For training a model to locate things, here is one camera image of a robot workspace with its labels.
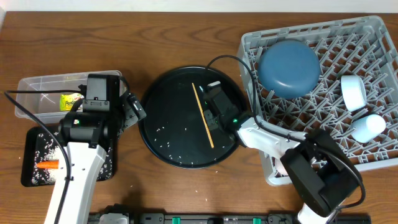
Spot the wooden chopstick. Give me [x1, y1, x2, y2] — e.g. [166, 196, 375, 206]
[192, 83, 214, 149]

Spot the yellow foil snack wrapper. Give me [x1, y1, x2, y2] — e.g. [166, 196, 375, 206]
[59, 93, 83, 111]

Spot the pink cup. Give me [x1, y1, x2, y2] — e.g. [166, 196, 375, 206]
[275, 159, 288, 176]

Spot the dark blue plate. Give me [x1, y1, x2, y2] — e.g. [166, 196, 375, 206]
[257, 40, 321, 100]

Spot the orange carrot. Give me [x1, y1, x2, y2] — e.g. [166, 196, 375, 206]
[36, 160, 59, 169]

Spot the light blue bowl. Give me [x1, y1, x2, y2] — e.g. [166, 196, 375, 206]
[341, 75, 366, 111]

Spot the light blue cup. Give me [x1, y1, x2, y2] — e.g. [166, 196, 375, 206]
[351, 114, 386, 143]

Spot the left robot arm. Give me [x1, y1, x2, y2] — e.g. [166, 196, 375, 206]
[45, 73, 146, 223]

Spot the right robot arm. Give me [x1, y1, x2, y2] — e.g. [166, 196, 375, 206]
[204, 108, 366, 223]

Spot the grey plastic dishwasher rack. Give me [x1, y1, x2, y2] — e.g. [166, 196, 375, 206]
[238, 16, 397, 171]

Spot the round black serving tray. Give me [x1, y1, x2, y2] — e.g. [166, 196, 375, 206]
[139, 66, 247, 169]

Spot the clear plastic bin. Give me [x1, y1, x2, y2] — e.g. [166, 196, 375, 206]
[14, 70, 127, 124]

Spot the pile of white rice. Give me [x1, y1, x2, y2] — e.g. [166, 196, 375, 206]
[27, 133, 114, 186]

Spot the black rectangular tray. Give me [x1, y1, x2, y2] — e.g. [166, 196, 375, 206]
[21, 127, 116, 187]

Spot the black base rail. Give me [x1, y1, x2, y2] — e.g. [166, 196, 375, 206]
[88, 204, 373, 224]

